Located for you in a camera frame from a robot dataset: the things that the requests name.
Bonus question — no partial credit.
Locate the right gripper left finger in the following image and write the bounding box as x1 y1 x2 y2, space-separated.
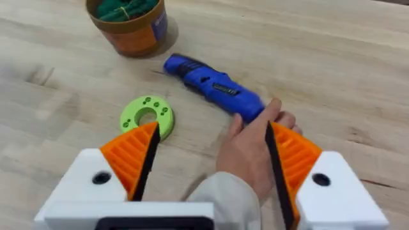
33 121 161 223

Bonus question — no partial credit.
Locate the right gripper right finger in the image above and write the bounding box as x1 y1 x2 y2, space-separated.
265 120 390 230

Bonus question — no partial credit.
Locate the blue electric screwdriver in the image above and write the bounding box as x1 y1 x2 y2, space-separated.
163 53 266 124

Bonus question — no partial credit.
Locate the person's forearm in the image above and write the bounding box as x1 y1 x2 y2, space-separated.
186 171 262 230

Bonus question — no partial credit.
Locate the green disc with holes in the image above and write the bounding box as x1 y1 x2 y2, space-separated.
120 95 175 141

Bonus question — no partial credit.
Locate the person's hand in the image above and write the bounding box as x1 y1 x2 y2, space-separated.
216 98 303 201

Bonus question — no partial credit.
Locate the orange tub with green toys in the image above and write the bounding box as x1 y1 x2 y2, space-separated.
85 0 169 58

